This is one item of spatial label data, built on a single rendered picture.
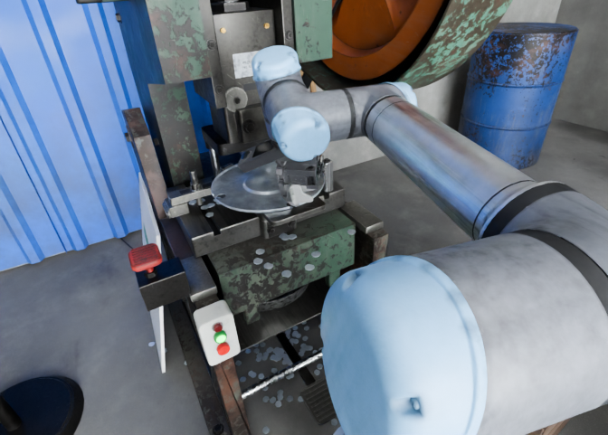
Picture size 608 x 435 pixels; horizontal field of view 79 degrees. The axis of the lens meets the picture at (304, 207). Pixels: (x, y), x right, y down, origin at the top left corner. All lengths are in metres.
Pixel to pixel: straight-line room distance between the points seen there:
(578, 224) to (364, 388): 0.18
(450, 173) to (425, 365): 0.24
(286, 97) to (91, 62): 1.58
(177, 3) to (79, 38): 1.27
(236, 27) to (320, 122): 0.43
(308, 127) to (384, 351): 0.36
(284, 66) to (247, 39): 0.32
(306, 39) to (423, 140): 0.53
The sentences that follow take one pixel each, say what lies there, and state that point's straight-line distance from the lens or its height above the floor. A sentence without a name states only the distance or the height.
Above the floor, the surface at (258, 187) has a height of 0.79.
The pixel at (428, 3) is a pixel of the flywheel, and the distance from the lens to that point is 0.91.
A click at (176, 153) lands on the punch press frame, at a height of 0.80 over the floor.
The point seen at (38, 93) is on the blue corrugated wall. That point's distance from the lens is 2.09.
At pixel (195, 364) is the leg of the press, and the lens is 1.54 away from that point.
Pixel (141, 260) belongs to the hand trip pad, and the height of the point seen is 0.76.
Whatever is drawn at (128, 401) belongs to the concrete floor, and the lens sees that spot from 1.59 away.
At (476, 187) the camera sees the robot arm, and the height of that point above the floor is 1.06.
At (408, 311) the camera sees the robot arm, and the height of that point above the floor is 1.08.
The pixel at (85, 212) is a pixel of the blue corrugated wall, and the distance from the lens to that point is 2.29.
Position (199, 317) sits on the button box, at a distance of 0.85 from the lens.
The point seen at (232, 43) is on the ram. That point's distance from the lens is 0.89.
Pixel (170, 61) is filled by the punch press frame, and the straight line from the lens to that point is 0.81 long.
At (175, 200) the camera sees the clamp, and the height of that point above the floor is 0.75.
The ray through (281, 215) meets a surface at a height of 0.78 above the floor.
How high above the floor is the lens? 1.23
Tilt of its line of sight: 32 degrees down
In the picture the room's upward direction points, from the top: 3 degrees counter-clockwise
